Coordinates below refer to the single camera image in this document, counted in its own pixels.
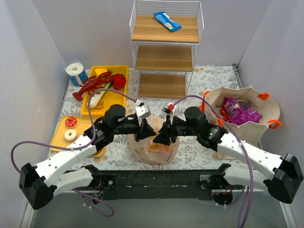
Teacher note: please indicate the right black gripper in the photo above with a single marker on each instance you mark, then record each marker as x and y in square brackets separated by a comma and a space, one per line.
[168, 131]

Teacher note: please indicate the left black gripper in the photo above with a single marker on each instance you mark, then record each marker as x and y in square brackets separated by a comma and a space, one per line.
[138, 129]

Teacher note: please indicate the banana print plastic bag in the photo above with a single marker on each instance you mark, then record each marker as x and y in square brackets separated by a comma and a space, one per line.
[154, 153]

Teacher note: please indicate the red candy bag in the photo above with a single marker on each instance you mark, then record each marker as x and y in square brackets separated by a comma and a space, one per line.
[221, 114]

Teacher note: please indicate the purple snack bag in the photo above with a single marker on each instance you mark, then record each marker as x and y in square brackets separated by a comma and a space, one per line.
[240, 111]

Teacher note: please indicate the beige canvas tote bag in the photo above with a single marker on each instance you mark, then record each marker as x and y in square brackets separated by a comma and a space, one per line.
[250, 132]

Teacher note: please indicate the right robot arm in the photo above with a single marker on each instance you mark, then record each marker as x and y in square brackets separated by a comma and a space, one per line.
[280, 176]

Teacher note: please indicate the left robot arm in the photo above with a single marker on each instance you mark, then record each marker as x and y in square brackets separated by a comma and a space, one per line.
[41, 182]

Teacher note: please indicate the floral table mat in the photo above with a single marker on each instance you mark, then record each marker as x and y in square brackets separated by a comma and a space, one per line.
[191, 155]

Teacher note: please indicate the yellow vegetable bin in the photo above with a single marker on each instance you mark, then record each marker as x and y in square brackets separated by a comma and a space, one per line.
[109, 98]

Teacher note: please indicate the red bell pepper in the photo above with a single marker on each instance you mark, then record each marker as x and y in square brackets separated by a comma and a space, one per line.
[119, 81]

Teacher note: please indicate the white leek stalk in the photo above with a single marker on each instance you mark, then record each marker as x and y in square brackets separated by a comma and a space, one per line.
[97, 97]

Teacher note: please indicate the red toy lobster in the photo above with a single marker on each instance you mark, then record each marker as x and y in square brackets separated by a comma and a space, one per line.
[94, 83]

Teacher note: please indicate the yellow flat tray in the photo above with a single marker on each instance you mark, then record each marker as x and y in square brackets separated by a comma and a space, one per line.
[83, 123]

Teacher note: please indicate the red frosted donut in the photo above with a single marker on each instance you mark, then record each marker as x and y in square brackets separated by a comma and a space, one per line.
[71, 122]

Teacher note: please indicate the blue wrapped paper roll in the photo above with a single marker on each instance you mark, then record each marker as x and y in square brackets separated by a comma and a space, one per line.
[76, 73]

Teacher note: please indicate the blue snack packet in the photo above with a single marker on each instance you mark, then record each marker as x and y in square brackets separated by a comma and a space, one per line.
[167, 21]

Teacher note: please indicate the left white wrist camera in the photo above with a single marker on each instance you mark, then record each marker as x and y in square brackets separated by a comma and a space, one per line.
[142, 111]

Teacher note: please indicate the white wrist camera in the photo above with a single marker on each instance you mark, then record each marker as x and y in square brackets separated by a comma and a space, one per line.
[142, 111]
[170, 109]

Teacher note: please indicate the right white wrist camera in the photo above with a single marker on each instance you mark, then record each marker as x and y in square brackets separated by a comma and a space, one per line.
[170, 109]

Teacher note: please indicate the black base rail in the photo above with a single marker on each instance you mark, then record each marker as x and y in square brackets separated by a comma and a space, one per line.
[161, 184]

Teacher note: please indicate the white wire wooden shelf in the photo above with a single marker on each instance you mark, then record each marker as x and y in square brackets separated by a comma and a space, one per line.
[157, 49]

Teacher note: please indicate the white ring donut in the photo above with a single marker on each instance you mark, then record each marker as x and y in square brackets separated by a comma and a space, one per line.
[70, 135]

